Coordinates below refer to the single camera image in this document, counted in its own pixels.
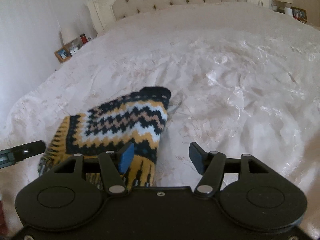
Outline black yellow white patterned sweater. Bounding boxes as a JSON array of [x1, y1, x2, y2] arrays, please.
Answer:
[[37, 87, 171, 189]]

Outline white satin bedspread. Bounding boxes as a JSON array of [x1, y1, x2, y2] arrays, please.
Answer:
[[1, 2, 319, 238]]

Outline left bedside table lamp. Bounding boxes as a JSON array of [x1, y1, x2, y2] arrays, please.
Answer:
[[61, 24, 79, 45]]

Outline left wooden picture frame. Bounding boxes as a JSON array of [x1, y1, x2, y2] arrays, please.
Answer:
[[54, 46, 72, 63]]

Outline small silver picture frame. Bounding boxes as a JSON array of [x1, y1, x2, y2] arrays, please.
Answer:
[[68, 43, 80, 56]]

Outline right bedside picture frame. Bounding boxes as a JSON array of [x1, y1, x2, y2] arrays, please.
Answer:
[[291, 7, 308, 23]]

